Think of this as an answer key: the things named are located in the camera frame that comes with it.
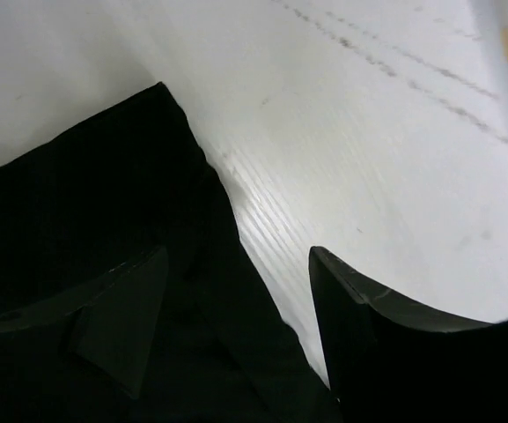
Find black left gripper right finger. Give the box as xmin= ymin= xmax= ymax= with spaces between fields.
xmin=309 ymin=246 xmax=508 ymax=422

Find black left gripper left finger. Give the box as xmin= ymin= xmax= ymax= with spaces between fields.
xmin=0 ymin=247 xmax=168 ymax=422

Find black trousers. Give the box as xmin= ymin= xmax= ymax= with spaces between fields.
xmin=0 ymin=84 xmax=342 ymax=422

